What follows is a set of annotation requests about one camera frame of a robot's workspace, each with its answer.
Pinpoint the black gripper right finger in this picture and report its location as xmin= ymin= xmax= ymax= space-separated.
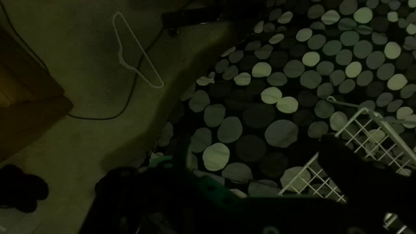
xmin=318 ymin=132 xmax=416 ymax=220

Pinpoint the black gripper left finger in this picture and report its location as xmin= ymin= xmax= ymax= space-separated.
xmin=80 ymin=165 xmax=194 ymax=234

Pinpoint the white wire shelf rack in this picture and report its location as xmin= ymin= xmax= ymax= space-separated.
xmin=277 ymin=95 xmax=416 ymax=234

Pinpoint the black clothing heap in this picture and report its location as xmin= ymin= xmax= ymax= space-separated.
xmin=0 ymin=162 xmax=51 ymax=214

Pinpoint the dotted grey bedspread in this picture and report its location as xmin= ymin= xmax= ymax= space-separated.
xmin=142 ymin=0 xmax=416 ymax=200

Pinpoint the white clothes hanger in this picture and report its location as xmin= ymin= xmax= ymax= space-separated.
xmin=111 ymin=10 xmax=167 ymax=91

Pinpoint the thin black floor cable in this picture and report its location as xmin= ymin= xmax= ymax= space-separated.
xmin=0 ymin=0 xmax=194 ymax=122

